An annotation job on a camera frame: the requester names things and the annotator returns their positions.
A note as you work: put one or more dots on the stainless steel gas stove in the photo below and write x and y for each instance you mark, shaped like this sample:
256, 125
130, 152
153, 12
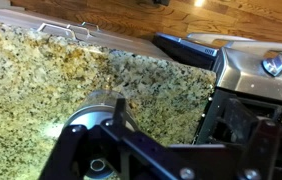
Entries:
247, 76

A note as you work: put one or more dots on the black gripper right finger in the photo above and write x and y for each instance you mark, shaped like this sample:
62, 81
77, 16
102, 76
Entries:
262, 146

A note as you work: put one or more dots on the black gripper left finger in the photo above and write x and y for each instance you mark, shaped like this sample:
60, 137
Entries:
77, 150

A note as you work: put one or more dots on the silver stove control knob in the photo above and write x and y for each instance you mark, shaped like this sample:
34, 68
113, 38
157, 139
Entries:
275, 65

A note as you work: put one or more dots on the clear glass chopper cup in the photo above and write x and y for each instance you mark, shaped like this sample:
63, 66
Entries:
104, 97

